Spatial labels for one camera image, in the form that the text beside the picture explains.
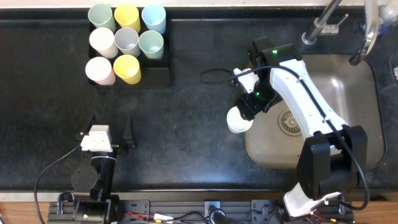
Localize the mounting rail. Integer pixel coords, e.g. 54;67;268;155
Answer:
48;198;355;224

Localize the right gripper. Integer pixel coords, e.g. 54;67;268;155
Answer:
237;91;266;122

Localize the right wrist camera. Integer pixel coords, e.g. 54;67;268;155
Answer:
233;67;260;95

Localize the white cup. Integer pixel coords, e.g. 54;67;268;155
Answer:
89;27;119;59
226;105;254;134

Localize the steel tap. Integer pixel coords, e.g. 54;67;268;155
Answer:
300;0;381;66

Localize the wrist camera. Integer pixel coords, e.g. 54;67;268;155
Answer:
233;67;260;95
80;124;114;153

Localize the blue soap bottle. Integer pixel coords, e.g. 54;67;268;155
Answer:
377;2;398;35

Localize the grey cup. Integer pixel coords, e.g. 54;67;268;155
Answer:
114;27;142;58

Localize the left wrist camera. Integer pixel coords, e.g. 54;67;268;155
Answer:
80;124;114;153

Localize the blue cup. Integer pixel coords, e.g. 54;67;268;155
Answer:
141;4;167;35

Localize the steel sink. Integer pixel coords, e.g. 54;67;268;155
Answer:
244;54;386;170

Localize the pink cup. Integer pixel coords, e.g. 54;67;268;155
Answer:
85;56;116;86

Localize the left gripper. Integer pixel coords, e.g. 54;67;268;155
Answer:
86;114;137;156

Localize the green cup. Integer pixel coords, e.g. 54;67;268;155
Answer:
88;3;118;33
138;30;165;60

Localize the black tray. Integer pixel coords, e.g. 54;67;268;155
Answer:
88;7;172;88

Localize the yellow cup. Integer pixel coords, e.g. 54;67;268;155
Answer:
113;4;142;34
113;54;142;85

